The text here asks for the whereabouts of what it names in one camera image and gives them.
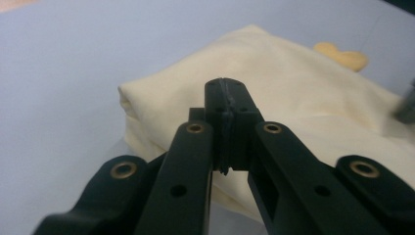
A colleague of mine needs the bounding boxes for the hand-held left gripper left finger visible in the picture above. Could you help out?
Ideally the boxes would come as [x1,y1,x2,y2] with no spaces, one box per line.
[189,77,233,174]

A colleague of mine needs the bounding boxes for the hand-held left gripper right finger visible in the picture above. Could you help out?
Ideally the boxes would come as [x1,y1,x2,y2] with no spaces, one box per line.
[221,77,265,174]

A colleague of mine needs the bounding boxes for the pale blue table mat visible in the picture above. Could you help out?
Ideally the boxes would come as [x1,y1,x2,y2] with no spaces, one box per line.
[0,0,415,235]

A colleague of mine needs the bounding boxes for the cream baby romper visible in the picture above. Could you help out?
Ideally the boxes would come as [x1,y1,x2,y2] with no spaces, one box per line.
[117,23,415,226]

